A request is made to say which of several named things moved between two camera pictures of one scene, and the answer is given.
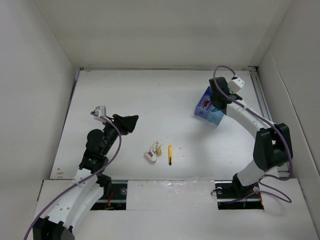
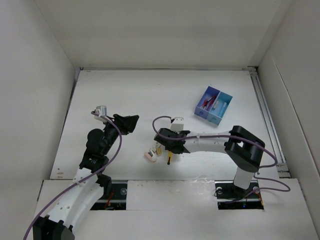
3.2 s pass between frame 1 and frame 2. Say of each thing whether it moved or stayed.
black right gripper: moved
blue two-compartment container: stayed
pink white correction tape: stayed
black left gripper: stayed
